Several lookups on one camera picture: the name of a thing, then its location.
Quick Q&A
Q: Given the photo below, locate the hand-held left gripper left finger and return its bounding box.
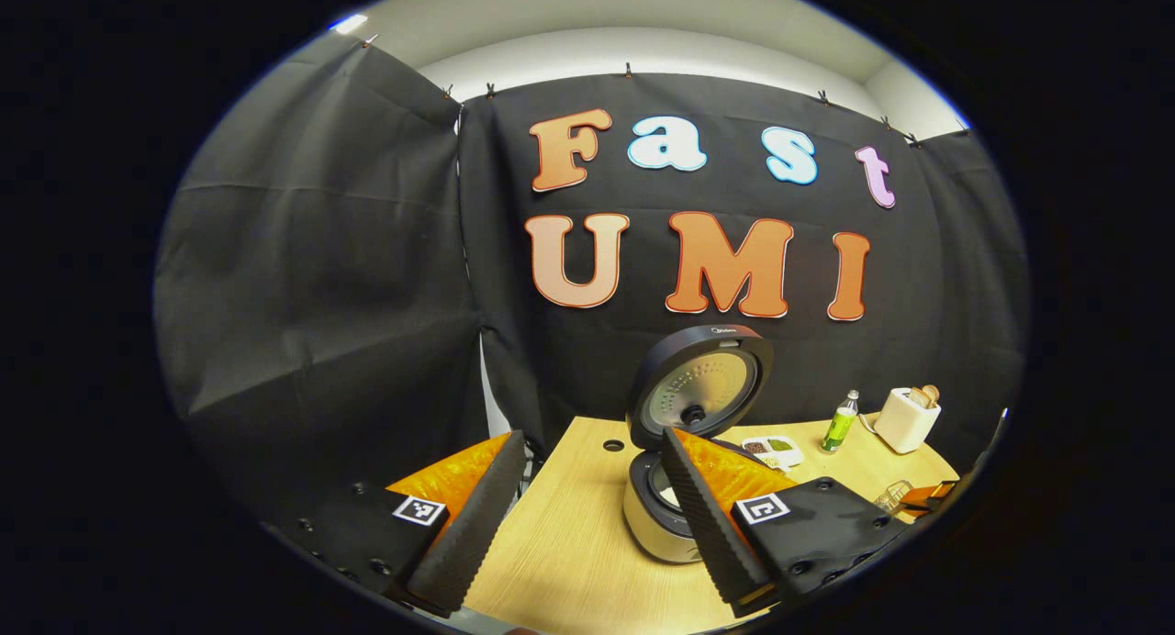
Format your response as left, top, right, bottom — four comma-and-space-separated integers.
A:
262, 429, 528, 619

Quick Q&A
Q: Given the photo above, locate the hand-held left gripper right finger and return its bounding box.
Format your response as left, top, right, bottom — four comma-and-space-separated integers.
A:
661, 426, 912, 619

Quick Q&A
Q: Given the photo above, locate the wire chopstick holder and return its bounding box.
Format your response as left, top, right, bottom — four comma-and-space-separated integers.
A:
872, 479, 914, 515

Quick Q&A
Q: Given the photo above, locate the black rice cooker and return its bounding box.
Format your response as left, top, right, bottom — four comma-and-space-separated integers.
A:
622, 323, 775, 564

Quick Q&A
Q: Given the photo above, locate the white toaster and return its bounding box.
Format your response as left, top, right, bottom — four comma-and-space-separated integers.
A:
872, 385, 944, 455

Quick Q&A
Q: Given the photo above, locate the white divided dish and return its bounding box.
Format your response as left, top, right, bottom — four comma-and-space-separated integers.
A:
740, 435, 806, 472

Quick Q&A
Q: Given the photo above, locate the green drink bottle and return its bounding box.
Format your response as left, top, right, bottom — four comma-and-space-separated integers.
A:
820, 389, 862, 455

